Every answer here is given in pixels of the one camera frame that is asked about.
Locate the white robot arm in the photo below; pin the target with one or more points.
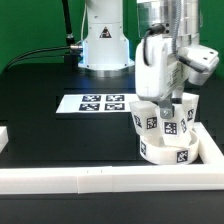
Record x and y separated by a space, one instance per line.
117 27

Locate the white marker sheet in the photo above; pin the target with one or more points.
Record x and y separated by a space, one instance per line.
96 103

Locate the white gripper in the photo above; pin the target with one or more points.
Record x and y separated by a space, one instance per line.
158 72

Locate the white U-shaped fence wall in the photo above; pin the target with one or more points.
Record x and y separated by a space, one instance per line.
208 175

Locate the black vertical pole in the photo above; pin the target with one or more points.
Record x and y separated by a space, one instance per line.
69 33

